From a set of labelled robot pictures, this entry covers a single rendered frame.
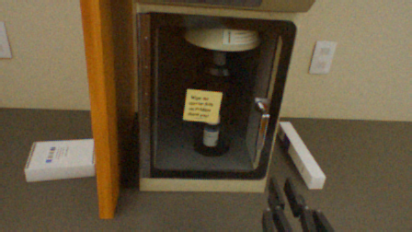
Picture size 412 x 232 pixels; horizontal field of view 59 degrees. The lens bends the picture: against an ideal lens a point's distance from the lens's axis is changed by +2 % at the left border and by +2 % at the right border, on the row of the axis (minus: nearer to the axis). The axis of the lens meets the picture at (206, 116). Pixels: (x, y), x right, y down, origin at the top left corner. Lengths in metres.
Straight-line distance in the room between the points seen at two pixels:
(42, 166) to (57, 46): 0.42
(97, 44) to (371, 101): 1.07
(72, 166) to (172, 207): 0.28
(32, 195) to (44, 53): 0.49
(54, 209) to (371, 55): 1.08
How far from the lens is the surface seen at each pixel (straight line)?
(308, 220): 0.60
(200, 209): 0.89
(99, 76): 0.67
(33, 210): 0.93
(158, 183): 0.91
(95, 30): 0.64
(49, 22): 1.22
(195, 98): 0.76
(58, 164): 0.98
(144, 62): 0.73
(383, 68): 1.41
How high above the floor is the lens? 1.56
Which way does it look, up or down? 30 degrees down
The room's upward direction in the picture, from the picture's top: 5 degrees clockwise
